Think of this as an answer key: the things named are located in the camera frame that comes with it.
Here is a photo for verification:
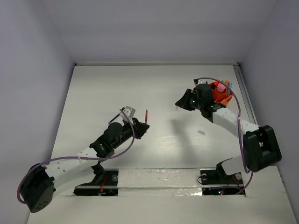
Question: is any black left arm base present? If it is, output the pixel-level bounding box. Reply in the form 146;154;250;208
73;163;119;196

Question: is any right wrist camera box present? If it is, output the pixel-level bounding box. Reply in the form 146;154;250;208
193;79;205;86

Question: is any red gel pen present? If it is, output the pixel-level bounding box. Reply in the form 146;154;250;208
145;109;148;124

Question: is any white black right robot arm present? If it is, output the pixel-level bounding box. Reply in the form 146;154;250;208
175;84;282;183

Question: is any peach translucent marker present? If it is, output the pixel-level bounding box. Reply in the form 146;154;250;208
221;98;231;105

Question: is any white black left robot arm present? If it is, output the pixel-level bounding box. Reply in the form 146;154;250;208
16;118;150;213

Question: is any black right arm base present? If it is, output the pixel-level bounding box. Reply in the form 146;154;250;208
197;160;245;196

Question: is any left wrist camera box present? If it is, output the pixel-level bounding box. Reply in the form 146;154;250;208
120;106;135;123

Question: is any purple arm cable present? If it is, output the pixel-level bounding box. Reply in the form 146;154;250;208
17;109;136;204
197;77;253;195

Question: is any orange round organizer container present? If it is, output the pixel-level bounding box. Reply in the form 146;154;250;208
209;81;233;103

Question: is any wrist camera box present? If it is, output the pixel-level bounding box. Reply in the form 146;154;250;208
193;79;205;86
120;106;135;123

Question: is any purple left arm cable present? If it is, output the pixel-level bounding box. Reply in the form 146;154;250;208
17;109;136;204

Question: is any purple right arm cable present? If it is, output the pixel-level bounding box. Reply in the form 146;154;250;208
197;77;253;195

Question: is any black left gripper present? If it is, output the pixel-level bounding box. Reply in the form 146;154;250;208
112;117;148;149

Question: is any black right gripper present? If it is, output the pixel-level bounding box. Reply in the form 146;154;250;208
175;89;204;111

